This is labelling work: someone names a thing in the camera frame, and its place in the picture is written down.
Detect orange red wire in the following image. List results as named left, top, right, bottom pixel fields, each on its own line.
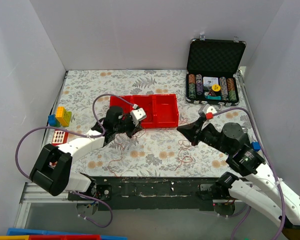
left=107, top=119, right=198, bottom=177

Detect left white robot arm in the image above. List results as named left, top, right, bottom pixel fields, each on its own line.
left=29, top=106, right=147, bottom=200

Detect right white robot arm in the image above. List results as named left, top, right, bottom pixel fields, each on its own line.
left=177, top=117, right=300, bottom=240

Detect red three-compartment tray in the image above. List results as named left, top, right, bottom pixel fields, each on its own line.
left=109, top=94, right=179, bottom=129

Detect teal card box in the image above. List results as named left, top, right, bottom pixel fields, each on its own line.
left=206, top=95, right=221, bottom=101

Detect yellow dealer chip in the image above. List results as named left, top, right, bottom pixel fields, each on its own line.
left=211, top=84, right=221, bottom=92

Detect small blue block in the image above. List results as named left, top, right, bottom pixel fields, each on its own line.
left=251, top=141, right=261, bottom=152

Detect playing card deck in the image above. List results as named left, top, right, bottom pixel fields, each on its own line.
left=203, top=76, right=219, bottom=87

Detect green toy brick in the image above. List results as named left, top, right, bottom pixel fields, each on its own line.
left=55, top=111, right=73, bottom=129

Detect black poker chip case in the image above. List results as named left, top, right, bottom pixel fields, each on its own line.
left=185, top=38, right=246, bottom=107

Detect red white toy block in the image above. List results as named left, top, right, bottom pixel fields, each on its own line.
left=51, top=130, right=69, bottom=146

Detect yellow toy brick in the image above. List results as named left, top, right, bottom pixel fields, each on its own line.
left=55, top=106, right=71, bottom=126

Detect blue toy brick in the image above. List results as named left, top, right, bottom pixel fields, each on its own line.
left=48, top=114, right=60, bottom=128

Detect red storage bin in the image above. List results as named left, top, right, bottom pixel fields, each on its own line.
left=28, top=234, right=102, bottom=240

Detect yellow storage bin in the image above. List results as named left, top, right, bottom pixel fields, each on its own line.
left=0, top=235, right=30, bottom=240

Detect blue storage bin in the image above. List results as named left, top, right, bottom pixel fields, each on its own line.
left=6, top=228, right=128, bottom=240

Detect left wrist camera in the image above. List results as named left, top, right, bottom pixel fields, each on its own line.
left=130, top=104, right=147, bottom=126

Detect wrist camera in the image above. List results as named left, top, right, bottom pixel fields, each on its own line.
left=198, top=104, right=217, bottom=124
left=130, top=104, right=147, bottom=126

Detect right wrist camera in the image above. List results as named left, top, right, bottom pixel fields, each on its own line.
left=198, top=104, right=217, bottom=124

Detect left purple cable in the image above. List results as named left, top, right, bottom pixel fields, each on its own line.
left=14, top=93, right=138, bottom=228

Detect purple cable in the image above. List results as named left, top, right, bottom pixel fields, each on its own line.
left=14, top=93, right=138, bottom=228
left=212, top=107, right=288, bottom=240

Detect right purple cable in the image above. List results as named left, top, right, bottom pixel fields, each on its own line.
left=212, top=107, right=288, bottom=240

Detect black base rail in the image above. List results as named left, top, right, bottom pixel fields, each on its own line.
left=67, top=176, right=251, bottom=212

